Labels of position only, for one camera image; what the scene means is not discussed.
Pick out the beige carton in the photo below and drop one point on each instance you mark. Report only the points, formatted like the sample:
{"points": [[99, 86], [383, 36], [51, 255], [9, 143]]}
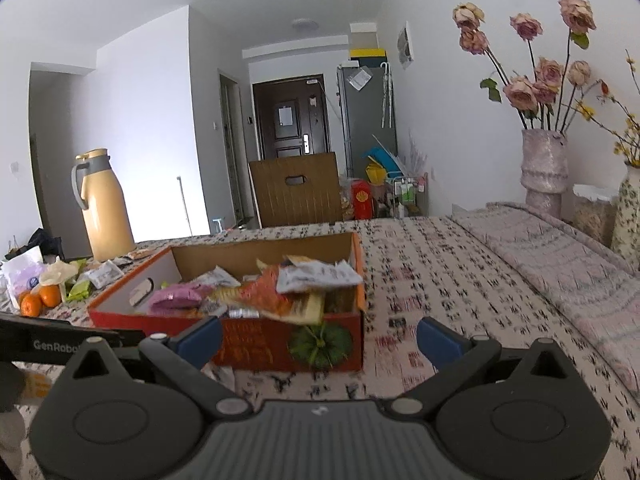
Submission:
{"points": [[363, 36]]}

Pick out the yellow bag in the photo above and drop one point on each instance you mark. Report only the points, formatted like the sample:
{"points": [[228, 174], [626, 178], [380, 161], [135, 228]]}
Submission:
{"points": [[376, 172]]}

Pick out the large orange-red snack packet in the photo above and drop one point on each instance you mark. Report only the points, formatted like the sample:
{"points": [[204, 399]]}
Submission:
{"points": [[280, 300]]}

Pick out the orange fruit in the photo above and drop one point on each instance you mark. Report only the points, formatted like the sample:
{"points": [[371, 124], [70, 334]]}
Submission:
{"points": [[31, 305], [50, 296]]}

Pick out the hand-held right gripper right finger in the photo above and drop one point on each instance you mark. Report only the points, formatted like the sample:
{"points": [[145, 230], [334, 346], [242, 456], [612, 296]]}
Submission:
{"points": [[440, 342]]}

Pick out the grey quilted cloth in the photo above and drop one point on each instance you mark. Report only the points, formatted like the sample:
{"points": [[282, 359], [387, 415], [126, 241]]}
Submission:
{"points": [[550, 260]]}

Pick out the clear plastic bundle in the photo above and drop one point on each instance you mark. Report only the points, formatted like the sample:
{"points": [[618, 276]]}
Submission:
{"points": [[415, 155]]}

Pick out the calligraphy print tablecloth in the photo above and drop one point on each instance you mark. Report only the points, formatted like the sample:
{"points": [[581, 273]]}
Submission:
{"points": [[450, 300]]}

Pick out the white sachet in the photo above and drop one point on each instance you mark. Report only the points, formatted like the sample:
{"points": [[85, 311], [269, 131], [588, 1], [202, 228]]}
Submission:
{"points": [[102, 275]]}

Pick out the puffy pink snack packet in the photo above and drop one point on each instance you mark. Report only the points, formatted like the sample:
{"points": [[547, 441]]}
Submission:
{"points": [[180, 297]]}

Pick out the grey refrigerator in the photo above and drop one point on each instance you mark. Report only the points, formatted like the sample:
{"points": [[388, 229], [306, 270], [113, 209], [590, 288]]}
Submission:
{"points": [[367, 130]]}

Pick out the black bag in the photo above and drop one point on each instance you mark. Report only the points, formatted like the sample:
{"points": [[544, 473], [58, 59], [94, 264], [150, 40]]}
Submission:
{"points": [[37, 245]]}

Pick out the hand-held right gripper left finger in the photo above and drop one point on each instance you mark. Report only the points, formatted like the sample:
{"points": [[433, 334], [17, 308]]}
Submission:
{"points": [[199, 341]]}

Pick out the white folded umbrella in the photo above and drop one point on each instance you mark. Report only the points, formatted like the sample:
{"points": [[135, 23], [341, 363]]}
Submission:
{"points": [[386, 95]]}

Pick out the white grey snack packet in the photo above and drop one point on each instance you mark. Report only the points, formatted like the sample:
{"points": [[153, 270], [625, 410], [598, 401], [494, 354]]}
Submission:
{"points": [[320, 276], [217, 277]]}

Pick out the small green packet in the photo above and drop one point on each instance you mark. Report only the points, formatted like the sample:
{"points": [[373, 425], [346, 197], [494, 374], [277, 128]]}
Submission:
{"points": [[80, 291]]}

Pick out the white paper sheet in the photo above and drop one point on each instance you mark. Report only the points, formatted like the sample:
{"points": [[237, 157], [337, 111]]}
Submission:
{"points": [[361, 79]]}

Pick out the cream crumpled wrapper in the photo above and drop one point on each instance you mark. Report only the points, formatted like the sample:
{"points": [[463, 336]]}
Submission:
{"points": [[59, 271]]}

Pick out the small orange packet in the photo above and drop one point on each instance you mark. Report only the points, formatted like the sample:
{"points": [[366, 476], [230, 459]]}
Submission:
{"points": [[139, 254]]}

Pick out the silver foil packet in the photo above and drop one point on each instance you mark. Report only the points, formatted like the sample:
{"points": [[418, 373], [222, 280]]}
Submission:
{"points": [[244, 313]]}

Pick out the white mop pole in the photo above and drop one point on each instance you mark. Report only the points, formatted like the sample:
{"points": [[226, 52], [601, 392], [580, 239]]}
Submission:
{"points": [[184, 205]]}

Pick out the yellow box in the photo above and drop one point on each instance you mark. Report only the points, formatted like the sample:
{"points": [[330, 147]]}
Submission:
{"points": [[369, 52]]}

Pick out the pink ribbed vase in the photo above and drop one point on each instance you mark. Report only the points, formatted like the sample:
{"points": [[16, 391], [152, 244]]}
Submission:
{"points": [[545, 175]]}

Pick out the yellow thermos jug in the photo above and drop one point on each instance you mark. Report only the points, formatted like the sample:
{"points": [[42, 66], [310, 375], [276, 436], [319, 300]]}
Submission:
{"points": [[107, 210]]}

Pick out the red printed cardboard box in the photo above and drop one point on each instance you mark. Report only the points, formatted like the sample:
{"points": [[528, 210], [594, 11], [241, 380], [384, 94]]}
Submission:
{"points": [[260, 347]]}

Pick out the bunch of dried pink roses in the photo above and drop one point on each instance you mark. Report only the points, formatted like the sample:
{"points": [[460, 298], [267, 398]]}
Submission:
{"points": [[522, 92]]}

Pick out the yellow flower branches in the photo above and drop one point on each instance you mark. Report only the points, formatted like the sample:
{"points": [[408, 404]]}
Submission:
{"points": [[630, 130]]}

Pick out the white door notice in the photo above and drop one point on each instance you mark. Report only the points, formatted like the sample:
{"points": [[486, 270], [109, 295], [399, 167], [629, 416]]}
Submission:
{"points": [[285, 115]]}

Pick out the wooden chair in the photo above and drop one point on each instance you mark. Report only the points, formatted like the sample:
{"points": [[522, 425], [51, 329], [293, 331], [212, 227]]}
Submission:
{"points": [[300, 200]]}

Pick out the silver white snack packet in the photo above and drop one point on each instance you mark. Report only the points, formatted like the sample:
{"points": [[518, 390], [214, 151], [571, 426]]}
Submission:
{"points": [[220, 379]]}

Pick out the white plastic bag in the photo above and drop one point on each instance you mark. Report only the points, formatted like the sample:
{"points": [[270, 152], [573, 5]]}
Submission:
{"points": [[22, 272]]}

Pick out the glass jar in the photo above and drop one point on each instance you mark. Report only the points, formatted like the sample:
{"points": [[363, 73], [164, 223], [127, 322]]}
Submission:
{"points": [[595, 217]]}

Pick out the red gift box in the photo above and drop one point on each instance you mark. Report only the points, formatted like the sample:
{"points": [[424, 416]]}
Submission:
{"points": [[362, 199]]}

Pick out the blue plastic item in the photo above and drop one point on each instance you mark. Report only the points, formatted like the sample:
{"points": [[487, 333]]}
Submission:
{"points": [[380, 157]]}

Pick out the dark brown door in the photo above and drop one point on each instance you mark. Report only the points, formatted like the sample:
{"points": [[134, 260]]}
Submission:
{"points": [[290, 130]]}

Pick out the floral patterned vase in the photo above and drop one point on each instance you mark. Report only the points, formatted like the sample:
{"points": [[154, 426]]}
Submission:
{"points": [[627, 220]]}

